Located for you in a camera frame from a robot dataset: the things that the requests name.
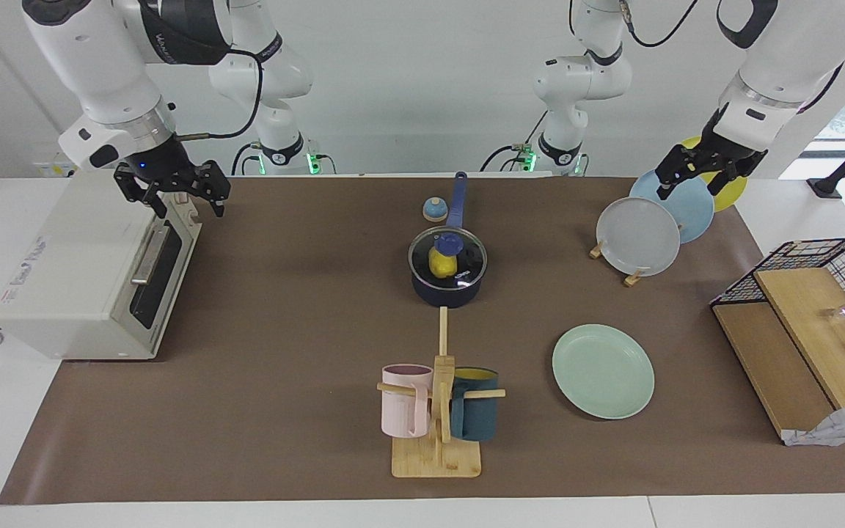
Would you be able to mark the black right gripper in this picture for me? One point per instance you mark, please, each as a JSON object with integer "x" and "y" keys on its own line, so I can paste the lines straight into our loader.
{"x": 166, "y": 167}

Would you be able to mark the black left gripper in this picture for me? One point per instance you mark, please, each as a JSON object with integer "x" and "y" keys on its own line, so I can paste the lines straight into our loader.
{"x": 716, "y": 154}

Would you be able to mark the glass lid with blue knob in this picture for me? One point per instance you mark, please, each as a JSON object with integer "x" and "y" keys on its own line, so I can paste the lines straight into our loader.
{"x": 470, "y": 253}

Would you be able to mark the yellow potato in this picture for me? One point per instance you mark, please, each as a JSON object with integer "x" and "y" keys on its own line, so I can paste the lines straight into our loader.
{"x": 439, "y": 265}

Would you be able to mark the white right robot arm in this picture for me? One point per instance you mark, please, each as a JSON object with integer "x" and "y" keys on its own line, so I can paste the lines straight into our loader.
{"x": 100, "y": 66}

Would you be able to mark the light blue plate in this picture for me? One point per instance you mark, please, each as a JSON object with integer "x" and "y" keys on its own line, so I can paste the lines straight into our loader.
{"x": 694, "y": 209}

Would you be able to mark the yellow plate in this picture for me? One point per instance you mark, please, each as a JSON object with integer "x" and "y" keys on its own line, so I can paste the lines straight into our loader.
{"x": 732, "y": 194}

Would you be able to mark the grey plate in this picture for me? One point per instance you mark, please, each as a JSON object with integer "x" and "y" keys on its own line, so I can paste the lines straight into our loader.
{"x": 637, "y": 236}

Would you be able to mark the wooden plate rack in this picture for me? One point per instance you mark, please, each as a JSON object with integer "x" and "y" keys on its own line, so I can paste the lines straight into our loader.
{"x": 634, "y": 279}

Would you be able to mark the green plate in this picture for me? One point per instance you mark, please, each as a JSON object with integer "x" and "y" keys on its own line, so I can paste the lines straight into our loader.
{"x": 602, "y": 372}

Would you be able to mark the beige toaster oven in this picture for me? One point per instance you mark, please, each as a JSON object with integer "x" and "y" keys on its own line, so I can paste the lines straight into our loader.
{"x": 78, "y": 271}

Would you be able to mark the wooden shelf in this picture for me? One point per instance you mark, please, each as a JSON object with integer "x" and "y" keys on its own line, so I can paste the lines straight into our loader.
{"x": 804, "y": 315}

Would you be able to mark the brown table mat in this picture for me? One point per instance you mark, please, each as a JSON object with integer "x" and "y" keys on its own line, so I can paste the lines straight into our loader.
{"x": 283, "y": 411}

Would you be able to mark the dark blue saucepan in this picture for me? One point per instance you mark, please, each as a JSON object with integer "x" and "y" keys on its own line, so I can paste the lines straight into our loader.
{"x": 458, "y": 202}

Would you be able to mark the small blue wooden knob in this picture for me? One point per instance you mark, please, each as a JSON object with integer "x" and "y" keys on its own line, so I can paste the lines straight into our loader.
{"x": 435, "y": 213}

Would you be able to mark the white patterned cloth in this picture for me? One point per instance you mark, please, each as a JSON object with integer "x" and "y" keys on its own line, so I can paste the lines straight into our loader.
{"x": 833, "y": 429}

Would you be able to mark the pink mug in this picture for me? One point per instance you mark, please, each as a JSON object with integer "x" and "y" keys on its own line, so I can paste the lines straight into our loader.
{"x": 400, "y": 414}

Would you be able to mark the dark teal mug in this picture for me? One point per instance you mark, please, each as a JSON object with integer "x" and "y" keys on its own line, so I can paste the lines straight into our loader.
{"x": 477, "y": 418}

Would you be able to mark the wooden mug tree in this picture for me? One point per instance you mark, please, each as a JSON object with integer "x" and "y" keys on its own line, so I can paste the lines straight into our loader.
{"x": 437, "y": 458}

